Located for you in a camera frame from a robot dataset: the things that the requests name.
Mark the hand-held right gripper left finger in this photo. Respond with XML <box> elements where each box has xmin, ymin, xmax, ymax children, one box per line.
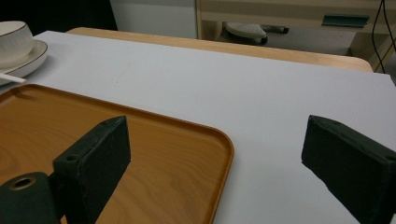
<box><xmin>51</xmin><ymin>115</ymin><xmax>132</xmax><ymax>224</ymax></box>

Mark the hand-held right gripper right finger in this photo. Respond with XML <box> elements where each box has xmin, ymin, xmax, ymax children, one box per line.
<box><xmin>301</xmin><ymin>114</ymin><xmax>396</xmax><ymax>224</ymax></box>

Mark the wooden tray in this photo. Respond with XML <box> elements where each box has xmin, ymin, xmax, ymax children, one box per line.
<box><xmin>0</xmin><ymin>83</ymin><xmax>235</xmax><ymax>224</ymax></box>

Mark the white spoon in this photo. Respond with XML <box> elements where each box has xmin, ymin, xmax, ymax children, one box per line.
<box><xmin>0</xmin><ymin>72</ymin><xmax>28</xmax><ymax>84</ymax></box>

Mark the white saucer with gold rim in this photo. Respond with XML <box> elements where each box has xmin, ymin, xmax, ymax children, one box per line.
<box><xmin>0</xmin><ymin>39</ymin><xmax>50</xmax><ymax>87</ymax></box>

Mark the white cup with gold rim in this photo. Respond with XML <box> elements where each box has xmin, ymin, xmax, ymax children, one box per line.
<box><xmin>0</xmin><ymin>20</ymin><xmax>35</xmax><ymax>70</ymax></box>

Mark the beige wooden cabinet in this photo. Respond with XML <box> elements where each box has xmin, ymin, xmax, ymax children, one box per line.
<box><xmin>195</xmin><ymin>0</ymin><xmax>396</xmax><ymax>74</ymax></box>

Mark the black cable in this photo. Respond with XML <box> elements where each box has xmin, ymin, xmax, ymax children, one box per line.
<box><xmin>371</xmin><ymin>0</ymin><xmax>396</xmax><ymax>74</ymax></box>

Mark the green drawer handle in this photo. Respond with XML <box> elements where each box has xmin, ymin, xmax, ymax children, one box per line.
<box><xmin>320</xmin><ymin>13</ymin><xmax>371</xmax><ymax>29</ymax></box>

